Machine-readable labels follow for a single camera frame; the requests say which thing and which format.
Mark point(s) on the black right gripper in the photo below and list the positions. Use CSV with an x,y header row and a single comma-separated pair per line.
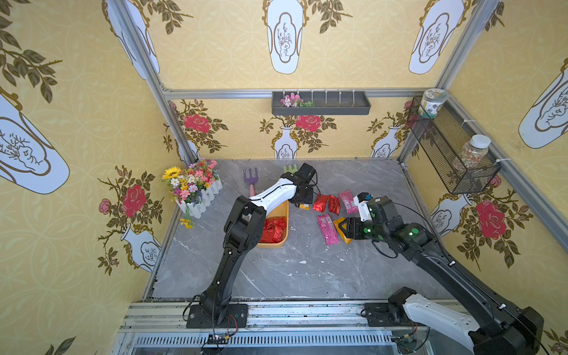
x,y
355,228

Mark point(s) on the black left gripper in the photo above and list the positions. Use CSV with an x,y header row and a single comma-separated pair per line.
x,y
303,195

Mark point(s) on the magenta tea bag packet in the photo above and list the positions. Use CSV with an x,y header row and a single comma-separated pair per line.
x,y
328,229

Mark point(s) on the pink tea bag packet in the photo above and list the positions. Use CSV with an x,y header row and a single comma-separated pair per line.
x,y
348,202

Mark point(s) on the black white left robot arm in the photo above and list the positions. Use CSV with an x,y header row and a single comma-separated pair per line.
x,y
243,231

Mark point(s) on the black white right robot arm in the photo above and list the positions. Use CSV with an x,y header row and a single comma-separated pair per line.
x,y
491,325

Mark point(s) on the orange oval storage box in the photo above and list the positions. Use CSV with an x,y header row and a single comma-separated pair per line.
x,y
275,232

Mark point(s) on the small pink flowers on shelf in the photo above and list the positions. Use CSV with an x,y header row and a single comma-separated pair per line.
x,y
294,100

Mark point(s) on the flower bouquet white fence planter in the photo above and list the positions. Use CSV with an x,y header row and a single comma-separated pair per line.
x,y
193,188

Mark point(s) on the clear jar white lid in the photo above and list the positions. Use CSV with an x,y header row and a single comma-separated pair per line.
x,y
472,153

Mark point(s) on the patterned tin jar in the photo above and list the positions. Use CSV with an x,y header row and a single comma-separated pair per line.
x,y
432,101

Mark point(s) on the small circuit board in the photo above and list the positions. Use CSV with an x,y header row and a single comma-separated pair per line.
x,y
218,340

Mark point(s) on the green toy rake wooden handle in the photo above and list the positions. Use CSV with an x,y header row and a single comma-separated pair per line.
x,y
290,169

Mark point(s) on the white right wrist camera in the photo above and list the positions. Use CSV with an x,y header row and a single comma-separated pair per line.
x,y
361,202

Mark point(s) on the purple toy fork pink handle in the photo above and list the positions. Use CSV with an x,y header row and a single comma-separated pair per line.
x,y
250,176

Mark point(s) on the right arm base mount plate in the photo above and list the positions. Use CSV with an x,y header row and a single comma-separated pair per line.
x,y
384,315

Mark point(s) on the grey wall shelf tray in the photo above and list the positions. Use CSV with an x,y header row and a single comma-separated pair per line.
x,y
326,102

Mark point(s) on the black wire mesh basket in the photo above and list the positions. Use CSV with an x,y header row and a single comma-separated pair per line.
x,y
442,139

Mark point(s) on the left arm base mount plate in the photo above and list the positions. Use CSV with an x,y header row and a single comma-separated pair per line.
x,y
234,317

